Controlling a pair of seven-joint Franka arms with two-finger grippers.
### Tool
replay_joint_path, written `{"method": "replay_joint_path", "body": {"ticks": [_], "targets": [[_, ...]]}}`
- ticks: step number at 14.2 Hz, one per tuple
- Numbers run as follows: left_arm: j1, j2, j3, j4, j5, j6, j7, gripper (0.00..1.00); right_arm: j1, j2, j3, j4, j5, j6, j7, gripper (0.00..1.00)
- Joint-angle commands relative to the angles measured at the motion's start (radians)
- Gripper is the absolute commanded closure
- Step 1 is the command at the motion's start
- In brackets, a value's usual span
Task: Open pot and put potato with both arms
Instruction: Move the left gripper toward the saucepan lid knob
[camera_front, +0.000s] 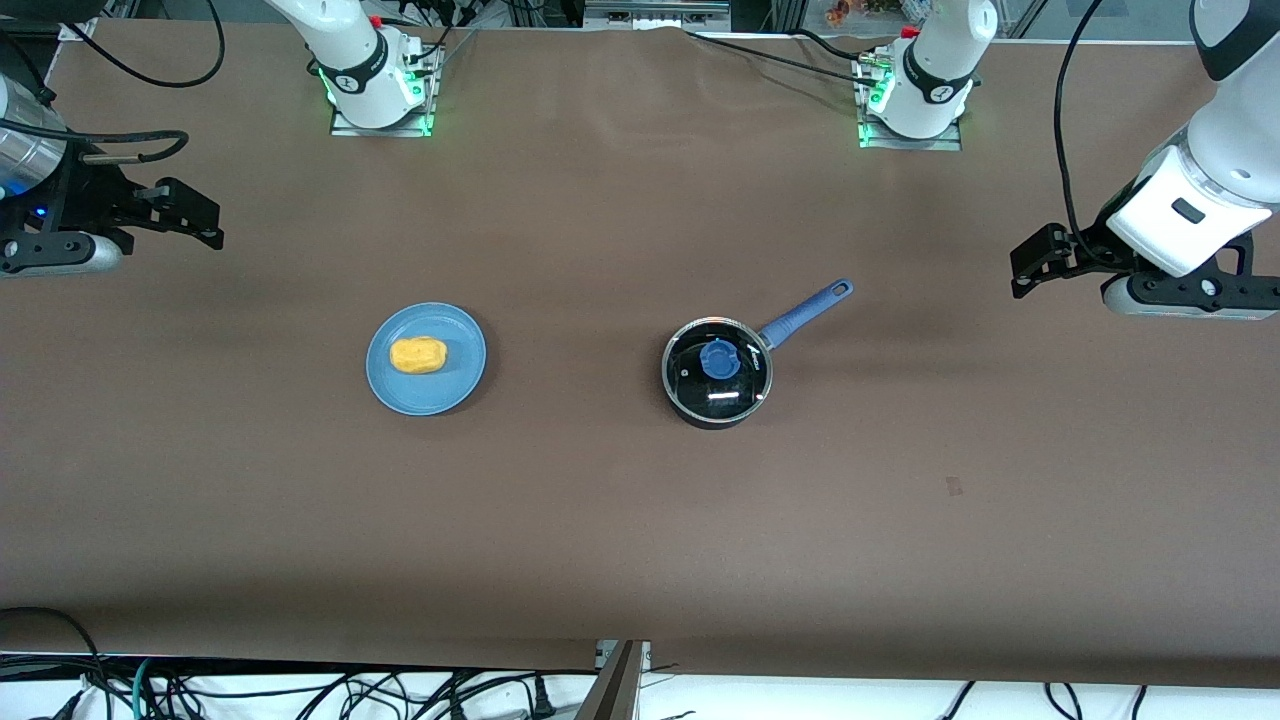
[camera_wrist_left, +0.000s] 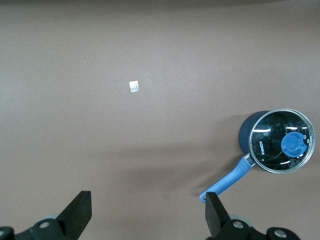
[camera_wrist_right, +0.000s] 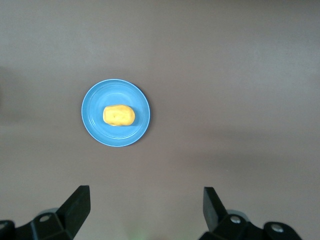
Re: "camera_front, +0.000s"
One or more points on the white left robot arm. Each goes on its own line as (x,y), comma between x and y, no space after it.
(1210,190)

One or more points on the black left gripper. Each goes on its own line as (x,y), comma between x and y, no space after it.
(1087,245)

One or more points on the yellow potato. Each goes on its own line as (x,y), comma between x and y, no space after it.
(418,355)

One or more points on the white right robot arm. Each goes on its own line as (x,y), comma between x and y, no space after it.
(360,60)

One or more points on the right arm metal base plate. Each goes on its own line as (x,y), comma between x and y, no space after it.
(400,131)

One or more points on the glass lid with blue knob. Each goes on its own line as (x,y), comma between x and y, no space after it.
(690,385)

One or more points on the orange toy object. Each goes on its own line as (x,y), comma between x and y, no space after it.
(850,10)

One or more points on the grey metal frame rail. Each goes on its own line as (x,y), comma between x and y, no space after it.
(655,15)

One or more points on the aluminium profile post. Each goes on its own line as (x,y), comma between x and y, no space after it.
(620,690)

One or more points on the brown table cover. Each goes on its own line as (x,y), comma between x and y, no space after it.
(600,520)

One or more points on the blue round plate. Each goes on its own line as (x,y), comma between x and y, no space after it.
(440,390)

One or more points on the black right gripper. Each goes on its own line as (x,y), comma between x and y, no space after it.
(88,196)

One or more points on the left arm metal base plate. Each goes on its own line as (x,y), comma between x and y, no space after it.
(940,144)

